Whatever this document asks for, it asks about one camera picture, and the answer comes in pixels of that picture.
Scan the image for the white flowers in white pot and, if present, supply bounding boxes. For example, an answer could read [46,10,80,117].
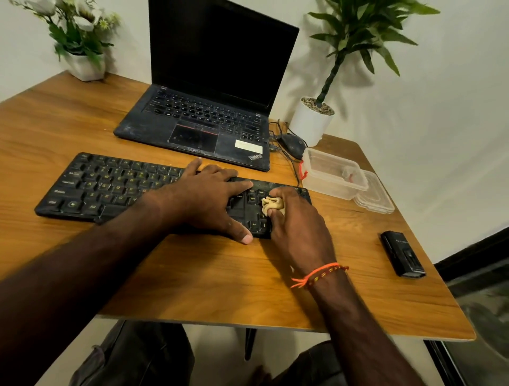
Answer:
[9,0,120,82]

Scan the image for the beige cleaning putty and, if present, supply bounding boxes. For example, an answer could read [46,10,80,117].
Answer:
[261,196,286,218]

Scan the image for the person's right forearm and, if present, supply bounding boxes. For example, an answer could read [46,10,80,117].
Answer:
[295,267,427,386]

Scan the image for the dark grey trousers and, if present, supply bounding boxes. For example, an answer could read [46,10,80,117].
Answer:
[69,320,351,386]

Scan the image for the black framed glass door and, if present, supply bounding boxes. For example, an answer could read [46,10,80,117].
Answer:
[423,227,509,386]

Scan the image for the green plant in white pot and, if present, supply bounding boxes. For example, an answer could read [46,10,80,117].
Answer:
[288,0,441,148]

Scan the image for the clear plastic lid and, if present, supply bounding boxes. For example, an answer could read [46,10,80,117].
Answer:
[353,170,396,215]

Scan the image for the clear plastic container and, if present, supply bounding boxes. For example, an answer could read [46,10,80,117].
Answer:
[301,147,370,201]

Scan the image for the black table leg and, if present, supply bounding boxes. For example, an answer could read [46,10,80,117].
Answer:
[243,328,258,362]

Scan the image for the small black box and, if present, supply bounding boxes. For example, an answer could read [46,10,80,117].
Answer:
[379,230,427,279]

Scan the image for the black mouse cable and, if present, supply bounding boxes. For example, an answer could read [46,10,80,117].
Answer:
[268,119,304,187]

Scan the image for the black desktop keyboard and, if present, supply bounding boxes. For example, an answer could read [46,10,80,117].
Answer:
[34,152,313,240]

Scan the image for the black computer mouse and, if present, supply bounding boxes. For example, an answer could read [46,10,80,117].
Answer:
[277,133,307,160]

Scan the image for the black laptop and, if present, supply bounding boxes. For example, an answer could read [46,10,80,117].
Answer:
[113,0,300,172]

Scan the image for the person's right hand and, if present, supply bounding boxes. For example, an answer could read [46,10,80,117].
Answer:
[264,186,341,278]

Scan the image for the orange thread bracelet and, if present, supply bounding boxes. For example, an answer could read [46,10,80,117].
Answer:
[291,262,350,290]

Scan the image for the person's left forearm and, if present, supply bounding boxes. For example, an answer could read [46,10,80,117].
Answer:
[0,191,175,386]

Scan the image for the person's left hand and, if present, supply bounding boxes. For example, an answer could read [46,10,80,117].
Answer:
[144,157,254,245]

